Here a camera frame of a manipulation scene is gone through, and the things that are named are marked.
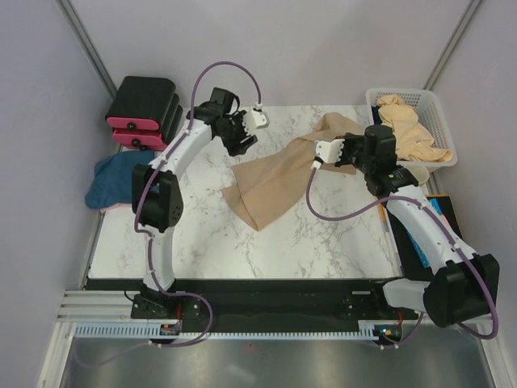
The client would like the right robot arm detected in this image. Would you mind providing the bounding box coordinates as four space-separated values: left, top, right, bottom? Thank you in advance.
333 125 500 327

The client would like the upper black pink drawer box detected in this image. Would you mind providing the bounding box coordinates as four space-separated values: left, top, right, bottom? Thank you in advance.
105 76 179 131

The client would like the white cable duct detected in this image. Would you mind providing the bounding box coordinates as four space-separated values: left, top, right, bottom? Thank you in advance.
74 323 379 341

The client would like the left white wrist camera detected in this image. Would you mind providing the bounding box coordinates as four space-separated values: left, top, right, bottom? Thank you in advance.
244 108 270 133

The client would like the white plastic basket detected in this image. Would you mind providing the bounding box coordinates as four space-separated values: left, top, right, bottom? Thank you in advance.
366 87 457 171

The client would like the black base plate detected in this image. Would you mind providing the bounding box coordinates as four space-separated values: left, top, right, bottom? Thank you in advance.
129 276 419 333

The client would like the lower black pink drawer box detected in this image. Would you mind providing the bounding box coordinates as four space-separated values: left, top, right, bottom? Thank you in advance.
106 93 183 151

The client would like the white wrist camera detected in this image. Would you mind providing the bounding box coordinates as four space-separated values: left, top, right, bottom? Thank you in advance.
312 138 345 170
244 108 270 133

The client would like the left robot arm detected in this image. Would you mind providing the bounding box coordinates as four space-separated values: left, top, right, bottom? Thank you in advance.
132 87 257 318

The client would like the yellow mug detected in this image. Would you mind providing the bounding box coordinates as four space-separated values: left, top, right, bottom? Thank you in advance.
410 166 430 187

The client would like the purple cable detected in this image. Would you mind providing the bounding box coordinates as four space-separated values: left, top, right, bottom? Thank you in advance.
74 60 263 369
305 167 498 349

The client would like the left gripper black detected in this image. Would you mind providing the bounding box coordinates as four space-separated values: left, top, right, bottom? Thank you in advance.
218 112 259 158

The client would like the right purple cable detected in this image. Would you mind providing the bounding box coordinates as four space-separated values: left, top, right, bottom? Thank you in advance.
305 167 498 349

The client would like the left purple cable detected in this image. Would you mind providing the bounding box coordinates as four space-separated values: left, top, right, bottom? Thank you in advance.
74 60 263 369

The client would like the black pink drawer box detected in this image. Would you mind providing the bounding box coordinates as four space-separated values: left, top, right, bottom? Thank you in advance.
105 76 179 131
106 93 183 151

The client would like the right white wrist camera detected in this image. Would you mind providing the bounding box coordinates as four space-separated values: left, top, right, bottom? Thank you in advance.
312 138 345 170

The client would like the pink cloth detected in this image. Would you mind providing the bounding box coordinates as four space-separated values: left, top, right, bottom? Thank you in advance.
99 203 132 213

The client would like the light yellow t shirt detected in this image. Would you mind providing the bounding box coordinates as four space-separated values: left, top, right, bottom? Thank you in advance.
376 94 453 162

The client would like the blue storey treehouse book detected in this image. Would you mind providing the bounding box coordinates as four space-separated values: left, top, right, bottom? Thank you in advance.
408 197 449 268

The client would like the blue t shirt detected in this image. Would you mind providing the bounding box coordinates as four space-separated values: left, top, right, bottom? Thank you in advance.
85 150 155 210

